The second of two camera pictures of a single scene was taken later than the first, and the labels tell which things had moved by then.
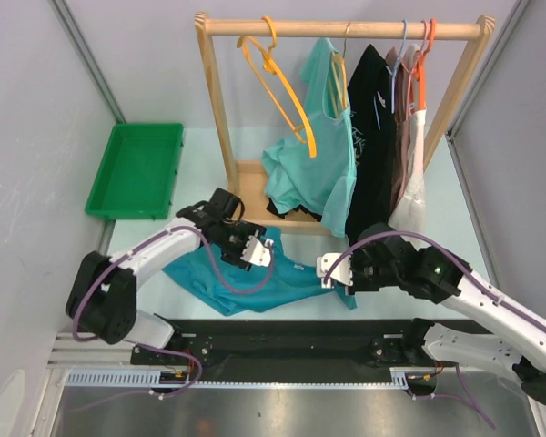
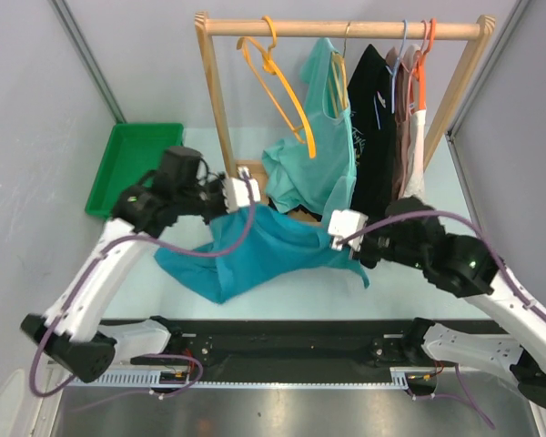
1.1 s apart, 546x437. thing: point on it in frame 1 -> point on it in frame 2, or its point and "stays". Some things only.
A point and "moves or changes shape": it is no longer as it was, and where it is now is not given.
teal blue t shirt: [225, 289] moves or changes shape
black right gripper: [357, 286] -> [363, 251]
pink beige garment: [402, 66] stays
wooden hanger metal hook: [338, 78] stays
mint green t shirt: [295, 181] stays
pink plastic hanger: [410, 70] stays
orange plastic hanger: [419, 70] stays
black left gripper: [234, 258] -> [221, 209]
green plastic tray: [137, 174] stays
